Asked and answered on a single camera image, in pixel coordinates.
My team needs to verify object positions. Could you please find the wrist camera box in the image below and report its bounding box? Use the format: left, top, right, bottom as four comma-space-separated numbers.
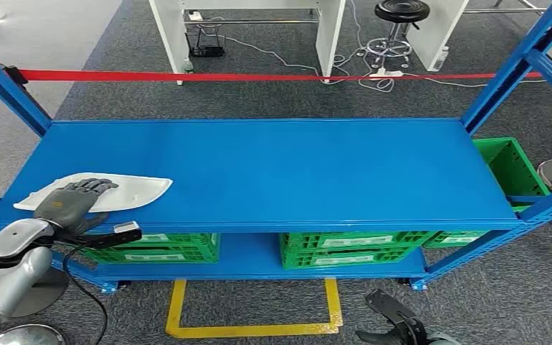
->
363, 287, 420, 329
57, 221, 142, 249

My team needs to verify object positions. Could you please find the long red barrier belt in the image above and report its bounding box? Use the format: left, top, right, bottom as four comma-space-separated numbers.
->
19, 68, 552, 83

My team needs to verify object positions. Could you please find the green open plastic crate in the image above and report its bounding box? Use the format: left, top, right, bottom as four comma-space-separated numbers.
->
472, 137, 552, 213

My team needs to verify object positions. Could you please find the black wire basket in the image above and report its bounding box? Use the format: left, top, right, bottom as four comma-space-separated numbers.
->
186, 24, 226, 59

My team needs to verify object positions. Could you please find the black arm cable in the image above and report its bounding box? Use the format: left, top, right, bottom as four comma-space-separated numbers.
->
61, 242, 109, 345

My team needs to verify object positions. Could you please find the clear plastic bottle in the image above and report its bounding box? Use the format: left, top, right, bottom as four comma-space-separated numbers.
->
433, 46, 450, 72

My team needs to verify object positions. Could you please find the white desk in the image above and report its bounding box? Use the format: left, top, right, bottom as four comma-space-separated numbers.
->
148, 0, 347, 86
408, 0, 552, 73

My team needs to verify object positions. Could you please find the blue metal shelf rack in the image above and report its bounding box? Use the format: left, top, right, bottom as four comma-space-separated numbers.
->
0, 0, 552, 294

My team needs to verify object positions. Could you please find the white curved plastic part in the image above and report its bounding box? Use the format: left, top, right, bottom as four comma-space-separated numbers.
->
13, 172, 174, 213

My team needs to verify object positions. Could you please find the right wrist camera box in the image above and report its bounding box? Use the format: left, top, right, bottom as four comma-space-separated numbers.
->
363, 287, 420, 329

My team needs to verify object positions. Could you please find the black round stool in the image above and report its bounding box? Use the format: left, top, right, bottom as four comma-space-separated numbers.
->
365, 0, 432, 68

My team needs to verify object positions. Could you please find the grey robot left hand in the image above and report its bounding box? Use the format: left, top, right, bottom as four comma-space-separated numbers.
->
33, 178, 120, 236

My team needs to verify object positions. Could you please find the white power cable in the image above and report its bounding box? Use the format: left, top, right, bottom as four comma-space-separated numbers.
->
332, 0, 397, 94
402, 73, 551, 90
197, 19, 328, 78

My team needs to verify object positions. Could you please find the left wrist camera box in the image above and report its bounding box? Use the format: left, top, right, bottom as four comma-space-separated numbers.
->
57, 221, 142, 249

